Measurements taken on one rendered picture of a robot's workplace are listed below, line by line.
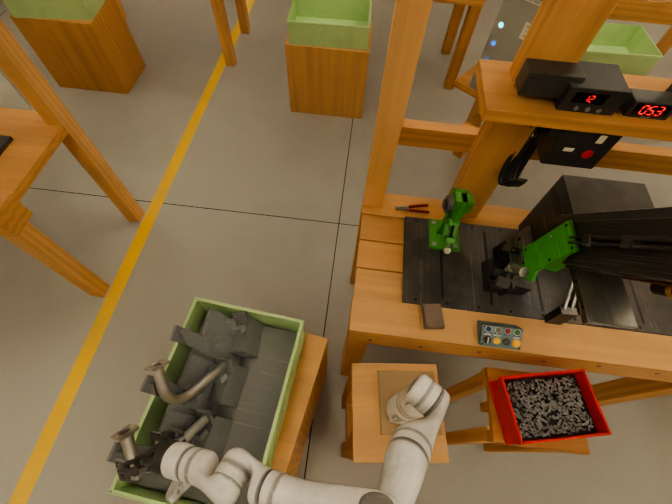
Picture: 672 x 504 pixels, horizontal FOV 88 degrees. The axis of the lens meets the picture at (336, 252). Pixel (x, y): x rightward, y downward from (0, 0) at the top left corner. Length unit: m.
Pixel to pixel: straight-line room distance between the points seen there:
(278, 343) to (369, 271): 0.47
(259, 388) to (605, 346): 1.30
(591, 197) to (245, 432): 1.45
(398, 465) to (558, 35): 1.12
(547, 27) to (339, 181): 2.01
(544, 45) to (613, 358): 1.12
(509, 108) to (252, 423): 1.28
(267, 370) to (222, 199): 1.78
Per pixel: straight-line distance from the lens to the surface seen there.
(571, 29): 1.23
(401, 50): 1.17
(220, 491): 0.85
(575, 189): 1.54
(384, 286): 1.46
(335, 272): 2.44
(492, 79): 1.28
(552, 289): 1.69
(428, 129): 1.45
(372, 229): 1.58
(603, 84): 1.28
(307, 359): 1.43
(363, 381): 1.36
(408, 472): 0.85
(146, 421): 1.37
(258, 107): 3.60
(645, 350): 1.80
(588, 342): 1.67
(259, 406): 1.37
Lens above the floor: 2.19
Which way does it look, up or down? 60 degrees down
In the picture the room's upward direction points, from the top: 4 degrees clockwise
